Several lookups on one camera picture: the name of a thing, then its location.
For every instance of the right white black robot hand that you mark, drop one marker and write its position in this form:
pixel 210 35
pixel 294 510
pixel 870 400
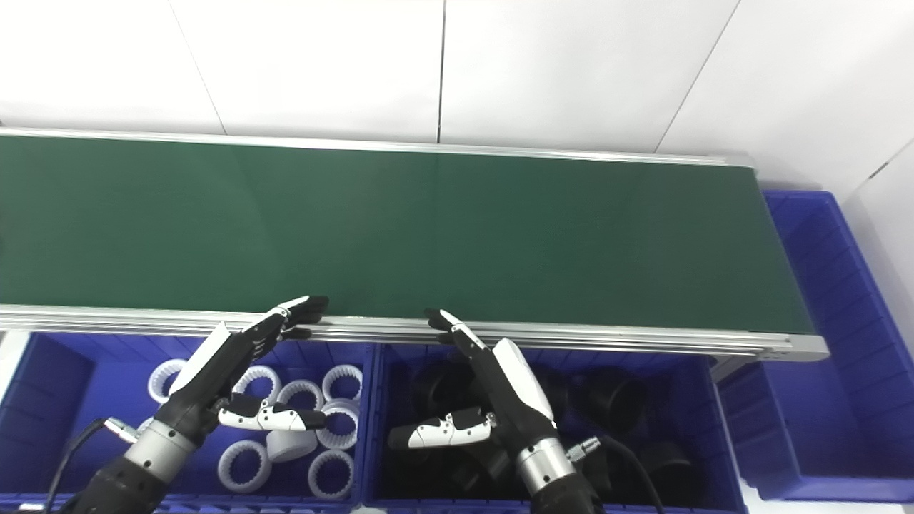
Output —
pixel 518 389

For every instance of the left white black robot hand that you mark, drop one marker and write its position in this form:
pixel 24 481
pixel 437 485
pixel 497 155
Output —
pixel 203 371

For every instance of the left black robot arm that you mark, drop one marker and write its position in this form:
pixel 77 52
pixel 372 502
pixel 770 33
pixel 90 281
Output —
pixel 128 482

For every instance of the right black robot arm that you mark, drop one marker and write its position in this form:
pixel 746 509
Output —
pixel 557 485

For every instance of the black cylindrical part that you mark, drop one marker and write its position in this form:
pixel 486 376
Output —
pixel 668 475
pixel 615 403
pixel 439 389

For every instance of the green conveyor belt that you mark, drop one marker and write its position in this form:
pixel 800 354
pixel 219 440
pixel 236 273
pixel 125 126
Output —
pixel 607 341
pixel 428 235

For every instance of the blue bin with white parts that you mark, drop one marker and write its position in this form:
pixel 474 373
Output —
pixel 64 400

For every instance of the blue bin with black parts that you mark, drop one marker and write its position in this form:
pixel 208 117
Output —
pixel 703 428

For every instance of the large empty blue bin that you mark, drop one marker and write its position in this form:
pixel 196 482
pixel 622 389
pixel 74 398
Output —
pixel 850 400

